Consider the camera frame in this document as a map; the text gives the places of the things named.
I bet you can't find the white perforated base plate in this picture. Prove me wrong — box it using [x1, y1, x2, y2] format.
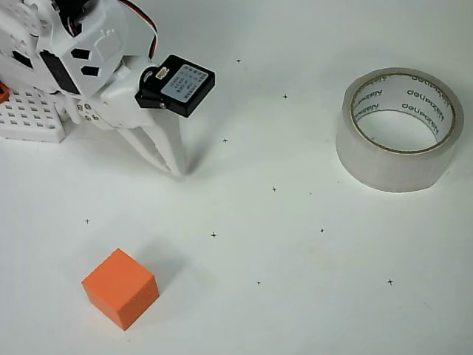
[0, 87, 68, 144]

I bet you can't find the orange cube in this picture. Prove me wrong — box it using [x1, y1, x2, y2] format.
[81, 248, 160, 331]

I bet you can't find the clear packing tape roll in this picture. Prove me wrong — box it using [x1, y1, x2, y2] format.
[335, 67, 465, 194]

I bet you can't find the red black servo cable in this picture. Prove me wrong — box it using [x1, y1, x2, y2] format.
[120, 0, 160, 60]

